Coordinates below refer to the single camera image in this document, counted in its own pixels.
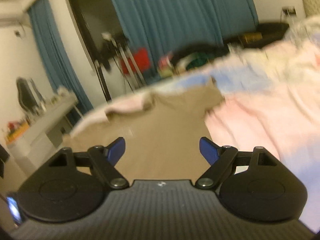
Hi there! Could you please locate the tan printed t-shirt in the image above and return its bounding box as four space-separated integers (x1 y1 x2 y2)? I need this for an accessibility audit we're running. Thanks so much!
63 78 224 182

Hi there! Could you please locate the pile of dark clothes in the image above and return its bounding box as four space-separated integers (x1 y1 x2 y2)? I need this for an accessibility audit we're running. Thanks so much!
157 43 229 78

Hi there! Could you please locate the black floor stand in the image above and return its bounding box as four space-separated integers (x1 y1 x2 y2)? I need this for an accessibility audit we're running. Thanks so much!
94 60 111 101

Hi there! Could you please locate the white dressing table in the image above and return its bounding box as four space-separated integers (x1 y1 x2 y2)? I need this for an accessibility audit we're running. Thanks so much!
8 93 78 176

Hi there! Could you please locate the pastel tie-dye duvet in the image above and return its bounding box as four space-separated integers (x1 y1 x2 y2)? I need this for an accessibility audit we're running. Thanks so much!
69 16 319 231

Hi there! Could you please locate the silver tripod stand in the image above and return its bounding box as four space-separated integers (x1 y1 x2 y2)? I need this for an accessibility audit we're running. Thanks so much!
101 32 146 91

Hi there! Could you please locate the orange tray with items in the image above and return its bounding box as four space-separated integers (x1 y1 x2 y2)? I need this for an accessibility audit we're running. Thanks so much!
5 121 29 143

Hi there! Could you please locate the wavy black vanity mirror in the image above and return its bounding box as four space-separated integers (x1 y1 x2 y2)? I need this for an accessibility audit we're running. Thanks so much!
16 77 43 114

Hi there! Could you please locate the red bag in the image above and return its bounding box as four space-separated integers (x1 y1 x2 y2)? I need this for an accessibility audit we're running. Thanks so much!
120 48 151 74

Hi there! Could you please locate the black armchair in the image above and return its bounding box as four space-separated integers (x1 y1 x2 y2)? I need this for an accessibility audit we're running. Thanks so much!
223 22 290 49

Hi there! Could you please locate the teal curtain right panel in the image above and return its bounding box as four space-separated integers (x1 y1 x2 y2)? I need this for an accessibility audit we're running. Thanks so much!
111 0 258 63

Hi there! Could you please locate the teal curtain panel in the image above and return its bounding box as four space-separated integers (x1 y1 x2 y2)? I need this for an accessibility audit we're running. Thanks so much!
111 0 258 63
28 0 93 114

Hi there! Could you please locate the teal curtain left panel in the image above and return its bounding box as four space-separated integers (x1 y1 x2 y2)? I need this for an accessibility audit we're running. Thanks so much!
28 0 93 114

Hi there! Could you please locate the wall power socket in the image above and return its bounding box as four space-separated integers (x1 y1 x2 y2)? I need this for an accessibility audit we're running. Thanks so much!
282 7 297 17

